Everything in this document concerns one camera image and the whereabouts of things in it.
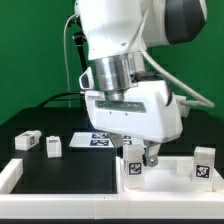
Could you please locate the white square table top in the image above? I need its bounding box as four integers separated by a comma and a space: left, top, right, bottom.
116, 157, 224, 193

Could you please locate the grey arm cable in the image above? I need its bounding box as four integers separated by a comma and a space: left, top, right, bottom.
138, 0, 216, 109

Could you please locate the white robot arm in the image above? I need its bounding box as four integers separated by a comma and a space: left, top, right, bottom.
75, 0, 213, 166

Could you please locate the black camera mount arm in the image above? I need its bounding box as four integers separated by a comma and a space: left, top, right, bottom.
72, 31, 88, 74

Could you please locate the white U-shaped obstacle fence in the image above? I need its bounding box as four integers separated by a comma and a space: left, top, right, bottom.
0, 159, 224, 219

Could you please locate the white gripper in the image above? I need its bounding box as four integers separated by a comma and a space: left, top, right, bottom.
85, 80, 183, 167

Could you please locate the black cable at base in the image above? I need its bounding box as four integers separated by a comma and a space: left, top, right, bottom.
36, 91, 88, 108

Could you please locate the white marker tag sheet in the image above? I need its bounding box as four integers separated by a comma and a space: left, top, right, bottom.
69, 132, 144, 148

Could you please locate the grey camera cable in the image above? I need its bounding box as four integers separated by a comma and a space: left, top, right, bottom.
62, 13, 81, 108

